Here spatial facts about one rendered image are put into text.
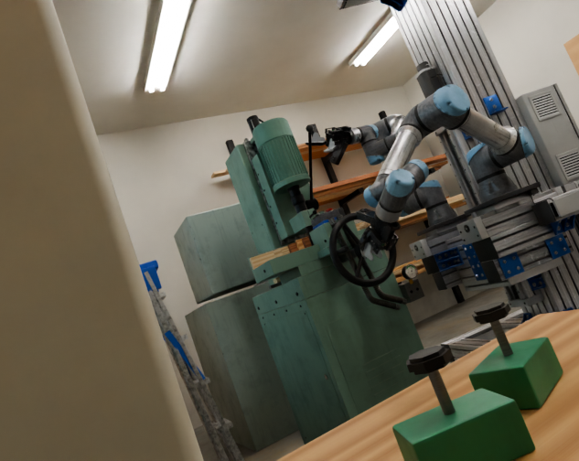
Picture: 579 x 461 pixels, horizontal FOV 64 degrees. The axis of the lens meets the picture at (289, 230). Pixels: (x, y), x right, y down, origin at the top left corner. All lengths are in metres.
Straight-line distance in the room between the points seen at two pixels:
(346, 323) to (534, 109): 1.32
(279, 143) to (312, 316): 0.78
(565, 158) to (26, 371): 2.36
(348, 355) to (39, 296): 1.67
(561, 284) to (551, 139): 0.65
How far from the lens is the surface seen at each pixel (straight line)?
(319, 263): 1.89
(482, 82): 2.48
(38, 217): 0.30
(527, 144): 2.02
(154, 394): 0.28
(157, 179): 4.51
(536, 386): 0.62
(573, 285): 2.41
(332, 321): 1.87
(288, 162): 2.07
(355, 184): 4.65
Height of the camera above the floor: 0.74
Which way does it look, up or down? 8 degrees up
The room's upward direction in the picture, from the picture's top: 21 degrees counter-clockwise
